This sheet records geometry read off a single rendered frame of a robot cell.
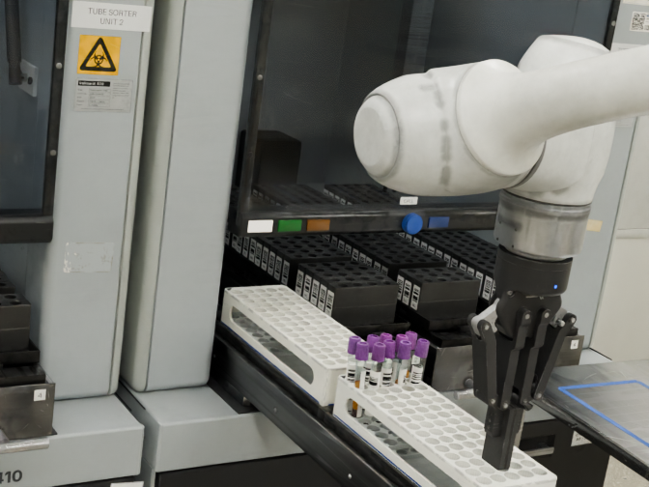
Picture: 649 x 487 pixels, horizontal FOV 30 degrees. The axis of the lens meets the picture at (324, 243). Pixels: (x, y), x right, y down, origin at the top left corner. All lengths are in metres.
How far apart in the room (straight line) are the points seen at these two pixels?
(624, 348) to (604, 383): 2.17
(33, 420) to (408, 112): 0.70
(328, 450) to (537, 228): 0.43
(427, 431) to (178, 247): 0.45
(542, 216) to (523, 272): 0.06
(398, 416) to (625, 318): 2.52
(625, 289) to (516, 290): 2.61
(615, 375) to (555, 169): 0.68
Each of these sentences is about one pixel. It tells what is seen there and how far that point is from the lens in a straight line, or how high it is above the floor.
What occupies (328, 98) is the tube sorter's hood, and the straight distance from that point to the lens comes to 1.64.
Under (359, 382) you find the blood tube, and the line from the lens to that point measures 1.44.
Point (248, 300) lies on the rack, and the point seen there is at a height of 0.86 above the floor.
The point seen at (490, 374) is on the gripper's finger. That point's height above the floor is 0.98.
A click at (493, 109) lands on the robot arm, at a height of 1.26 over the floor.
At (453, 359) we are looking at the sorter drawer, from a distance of 1.80.
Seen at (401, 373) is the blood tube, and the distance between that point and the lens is 1.46.
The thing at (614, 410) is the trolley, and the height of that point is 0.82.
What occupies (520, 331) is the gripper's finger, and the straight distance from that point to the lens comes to 1.23.
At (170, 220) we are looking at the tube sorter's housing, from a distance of 1.59.
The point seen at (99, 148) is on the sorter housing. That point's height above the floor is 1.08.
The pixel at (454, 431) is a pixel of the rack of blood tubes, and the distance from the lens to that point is 1.38.
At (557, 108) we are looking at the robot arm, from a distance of 0.99.
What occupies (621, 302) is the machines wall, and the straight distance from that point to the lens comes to 3.82.
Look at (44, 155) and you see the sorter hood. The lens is 1.50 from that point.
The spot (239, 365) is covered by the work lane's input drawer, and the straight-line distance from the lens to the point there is 1.65.
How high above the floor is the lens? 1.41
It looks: 16 degrees down
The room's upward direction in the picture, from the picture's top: 8 degrees clockwise
